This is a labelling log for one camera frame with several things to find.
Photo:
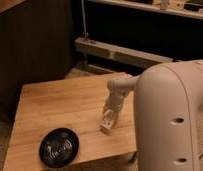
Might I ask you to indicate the wooden background shelf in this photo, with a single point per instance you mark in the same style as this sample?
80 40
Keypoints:
151 8

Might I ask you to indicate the wooden table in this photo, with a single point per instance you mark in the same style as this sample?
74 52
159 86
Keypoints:
76 104

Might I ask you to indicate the clear plastic bottle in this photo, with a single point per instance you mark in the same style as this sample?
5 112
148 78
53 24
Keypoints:
105 125

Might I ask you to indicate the metal vertical pole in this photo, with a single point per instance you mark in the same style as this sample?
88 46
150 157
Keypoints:
85 32

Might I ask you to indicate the grey metal beam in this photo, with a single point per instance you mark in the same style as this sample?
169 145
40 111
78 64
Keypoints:
119 54

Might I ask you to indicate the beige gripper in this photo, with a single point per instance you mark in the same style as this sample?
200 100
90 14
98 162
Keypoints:
114 102

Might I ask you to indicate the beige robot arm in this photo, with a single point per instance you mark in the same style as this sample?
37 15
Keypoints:
166 99

